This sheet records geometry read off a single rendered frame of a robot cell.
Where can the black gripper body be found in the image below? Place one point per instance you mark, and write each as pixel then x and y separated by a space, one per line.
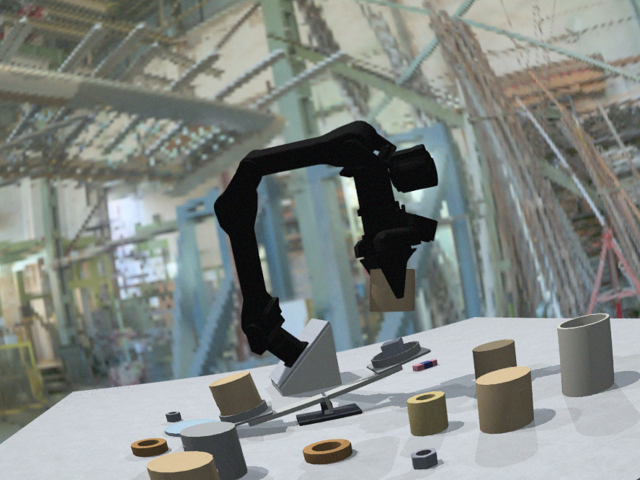
pixel 381 228

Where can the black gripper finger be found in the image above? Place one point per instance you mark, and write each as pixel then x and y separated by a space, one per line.
pixel 393 266
pixel 370 264

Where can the light blue round disc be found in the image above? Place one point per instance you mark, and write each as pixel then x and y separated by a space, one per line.
pixel 174 429

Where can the grey balance beam with round pans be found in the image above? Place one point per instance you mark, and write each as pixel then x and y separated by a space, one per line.
pixel 381 367

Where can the grey hex nut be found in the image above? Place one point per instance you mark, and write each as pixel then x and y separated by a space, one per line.
pixel 424 458
pixel 173 416

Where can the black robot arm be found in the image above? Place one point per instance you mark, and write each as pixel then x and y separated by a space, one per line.
pixel 350 146

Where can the pink eraser with blue sleeve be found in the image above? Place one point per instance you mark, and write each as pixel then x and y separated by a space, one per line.
pixel 424 365

